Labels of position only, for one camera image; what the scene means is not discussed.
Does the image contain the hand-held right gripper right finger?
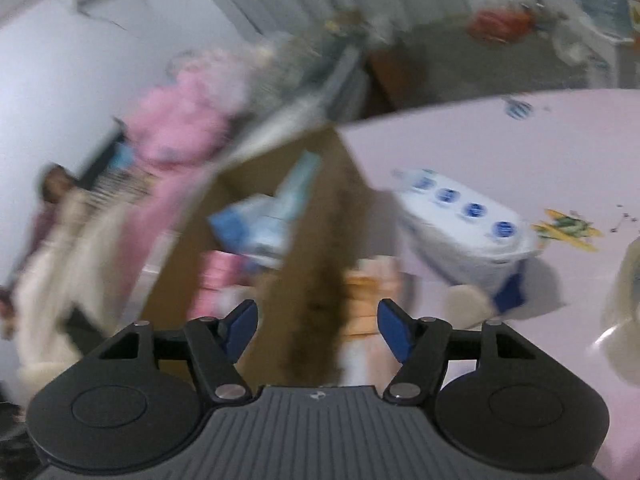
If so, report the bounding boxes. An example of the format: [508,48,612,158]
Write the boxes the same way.
[377,299,541,403]

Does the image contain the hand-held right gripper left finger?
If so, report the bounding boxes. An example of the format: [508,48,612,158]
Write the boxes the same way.
[97,300,258,403]

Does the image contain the cardboard box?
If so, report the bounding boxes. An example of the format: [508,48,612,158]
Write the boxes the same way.
[140,124,401,391]

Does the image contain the orange snack bag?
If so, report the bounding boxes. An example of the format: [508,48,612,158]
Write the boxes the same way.
[344,257,403,338]

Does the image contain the pink tissue packet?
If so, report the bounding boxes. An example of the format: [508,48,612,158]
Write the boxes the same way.
[192,249,253,323]

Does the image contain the small cream plush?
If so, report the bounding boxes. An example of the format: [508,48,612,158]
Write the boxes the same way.
[444,284,498,332]

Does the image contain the blue tissue packet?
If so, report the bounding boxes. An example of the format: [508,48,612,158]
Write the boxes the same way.
[209,194,293,268]

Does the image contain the white toilet paper pack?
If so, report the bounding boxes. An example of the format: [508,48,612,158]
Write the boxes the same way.
[391,166,543,311]

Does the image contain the patterned grey cloth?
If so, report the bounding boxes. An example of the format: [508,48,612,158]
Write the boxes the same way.
[87,167,153,208]

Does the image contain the light blue packet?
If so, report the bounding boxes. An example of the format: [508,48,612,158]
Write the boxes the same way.
[112,142,138,171]

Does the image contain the grey metal rack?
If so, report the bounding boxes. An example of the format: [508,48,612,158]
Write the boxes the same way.
[225,35,371,161]

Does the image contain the cream plush toy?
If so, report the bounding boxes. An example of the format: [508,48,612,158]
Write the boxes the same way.
[595,237,640,386]

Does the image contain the brown wooden furniture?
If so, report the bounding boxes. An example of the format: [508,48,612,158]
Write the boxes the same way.
[367,52,416,111]

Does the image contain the clear plastic bag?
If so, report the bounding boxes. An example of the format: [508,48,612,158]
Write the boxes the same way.
[245,35,311,91]

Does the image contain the red bag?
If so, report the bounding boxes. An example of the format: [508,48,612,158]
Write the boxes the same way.
[466,4,538,45]

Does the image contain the white plastic bag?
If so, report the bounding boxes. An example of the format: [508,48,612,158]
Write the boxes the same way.
[552,22,601,63]

